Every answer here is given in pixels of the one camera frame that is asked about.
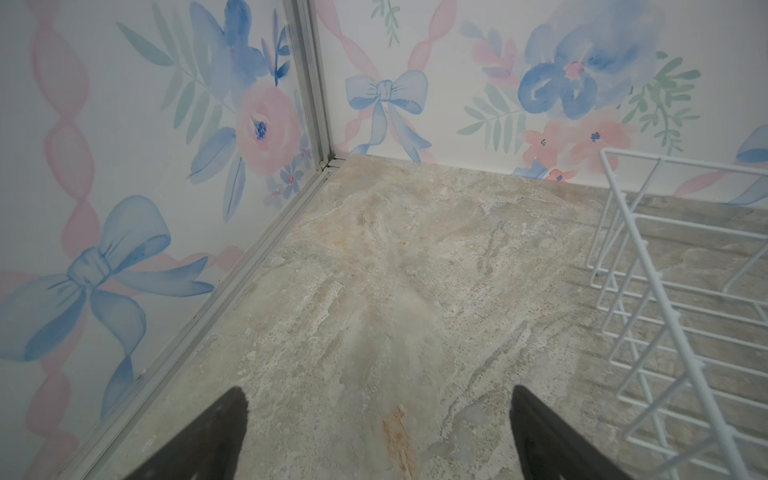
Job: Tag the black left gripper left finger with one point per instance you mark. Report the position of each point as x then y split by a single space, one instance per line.
207 448

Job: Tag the left aluminium corner post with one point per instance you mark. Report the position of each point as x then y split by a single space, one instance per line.
303 31

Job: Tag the white wire dish rack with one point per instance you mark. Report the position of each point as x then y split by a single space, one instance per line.
693 354

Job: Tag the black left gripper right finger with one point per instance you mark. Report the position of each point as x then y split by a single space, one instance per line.
549 448

